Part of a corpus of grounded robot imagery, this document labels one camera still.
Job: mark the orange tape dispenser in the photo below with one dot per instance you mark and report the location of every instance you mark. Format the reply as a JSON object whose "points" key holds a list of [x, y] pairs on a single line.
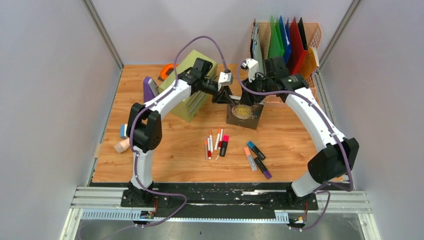
{"points": [[165, 72]]}

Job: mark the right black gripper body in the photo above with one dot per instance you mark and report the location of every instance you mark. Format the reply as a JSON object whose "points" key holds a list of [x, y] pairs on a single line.
{"points": [[259, 85]]}

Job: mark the black mounting base rail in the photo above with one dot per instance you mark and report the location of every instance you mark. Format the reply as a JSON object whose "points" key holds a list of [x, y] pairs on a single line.
{"points": [[215, 203]]}

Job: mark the purple highlighter marker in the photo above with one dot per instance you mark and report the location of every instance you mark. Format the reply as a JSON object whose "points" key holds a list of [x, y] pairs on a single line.
{"points": [[259, 163]]}

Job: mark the orange grey highlighter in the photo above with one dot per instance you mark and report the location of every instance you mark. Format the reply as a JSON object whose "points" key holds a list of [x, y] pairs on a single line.
{"points": [[250, 158]]}

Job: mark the orange white marker pen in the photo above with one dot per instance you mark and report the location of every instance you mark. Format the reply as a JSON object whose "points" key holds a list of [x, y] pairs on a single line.
{"points": [[216, 141]]}

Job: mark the red white marker pen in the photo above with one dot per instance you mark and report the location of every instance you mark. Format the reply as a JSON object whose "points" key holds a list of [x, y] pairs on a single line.
{"points": [[209, 154]]}

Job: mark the purple stapler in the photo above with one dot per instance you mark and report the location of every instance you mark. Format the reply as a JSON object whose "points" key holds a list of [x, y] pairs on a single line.
{"points": [[150, 89]]}

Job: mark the red tipped white pen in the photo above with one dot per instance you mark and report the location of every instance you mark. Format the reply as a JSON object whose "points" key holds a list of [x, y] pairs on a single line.
{"points": [[221, 133]]}

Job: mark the pink cylindrical tube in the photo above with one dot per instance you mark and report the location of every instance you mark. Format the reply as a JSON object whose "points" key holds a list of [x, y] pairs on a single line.
{"points": [[122, 146]]}

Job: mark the orange tipped white pen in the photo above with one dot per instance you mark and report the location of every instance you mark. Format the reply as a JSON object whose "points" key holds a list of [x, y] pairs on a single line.
{"points": [[211, 144]]}

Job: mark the blue plastic folder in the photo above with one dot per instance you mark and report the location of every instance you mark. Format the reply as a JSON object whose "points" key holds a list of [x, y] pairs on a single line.
{"points": [[285, 37]]}

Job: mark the green drawer cabinet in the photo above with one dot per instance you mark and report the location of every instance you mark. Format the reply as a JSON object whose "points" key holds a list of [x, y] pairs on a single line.
{"points": [[187, 109]]}

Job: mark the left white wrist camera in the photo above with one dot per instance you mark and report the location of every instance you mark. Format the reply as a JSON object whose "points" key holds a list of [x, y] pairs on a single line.
{"points": [[225, 79]]}

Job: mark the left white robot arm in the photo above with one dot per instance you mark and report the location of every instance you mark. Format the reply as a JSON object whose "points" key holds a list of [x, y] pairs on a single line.
{"points": [[145, 120]]}

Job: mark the blue capped black marker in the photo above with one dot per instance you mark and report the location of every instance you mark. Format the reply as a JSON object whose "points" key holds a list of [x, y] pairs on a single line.
{"points": [[256, 150]]}

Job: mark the black paperback book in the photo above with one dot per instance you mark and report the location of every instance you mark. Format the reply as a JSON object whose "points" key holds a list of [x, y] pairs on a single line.
{"points": [[242, 115]]}

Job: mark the pink capped black highlighter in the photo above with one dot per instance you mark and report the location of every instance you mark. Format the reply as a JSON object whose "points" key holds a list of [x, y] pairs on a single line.
{"points": [[224, 145]]}

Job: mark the grey thin marker pen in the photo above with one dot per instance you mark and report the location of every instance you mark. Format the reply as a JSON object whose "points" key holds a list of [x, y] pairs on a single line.
{"points": [[206, 149]]}

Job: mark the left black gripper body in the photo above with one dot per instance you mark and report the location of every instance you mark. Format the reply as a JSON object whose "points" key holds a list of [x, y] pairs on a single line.
{"points": [[208, 86]]}

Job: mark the yellow book in rack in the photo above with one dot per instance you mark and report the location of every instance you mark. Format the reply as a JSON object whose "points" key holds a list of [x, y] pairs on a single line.
{"points": [[310, 63]]}

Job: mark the green plastic folder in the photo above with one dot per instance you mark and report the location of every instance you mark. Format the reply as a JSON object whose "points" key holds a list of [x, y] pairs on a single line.
{"points": [[276, 48]]}

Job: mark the grey clipboard with papers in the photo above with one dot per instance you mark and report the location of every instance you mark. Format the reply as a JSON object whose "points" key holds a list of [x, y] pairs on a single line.
{"points": [[255, 46]]}

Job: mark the red plastic folder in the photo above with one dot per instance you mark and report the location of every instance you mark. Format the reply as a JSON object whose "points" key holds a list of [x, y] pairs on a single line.
{"points": [[299, 46]]}

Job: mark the pink file organizer rack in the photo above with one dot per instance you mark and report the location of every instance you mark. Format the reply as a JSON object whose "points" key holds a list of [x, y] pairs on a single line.
{"points": [[313, 34]]}

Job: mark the white block eraser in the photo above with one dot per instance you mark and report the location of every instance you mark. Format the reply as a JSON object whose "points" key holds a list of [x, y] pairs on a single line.
{"points": [[123, 131]]}

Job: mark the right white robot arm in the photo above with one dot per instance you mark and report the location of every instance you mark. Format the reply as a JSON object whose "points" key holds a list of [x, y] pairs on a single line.
{"points": [[336, 154]]}

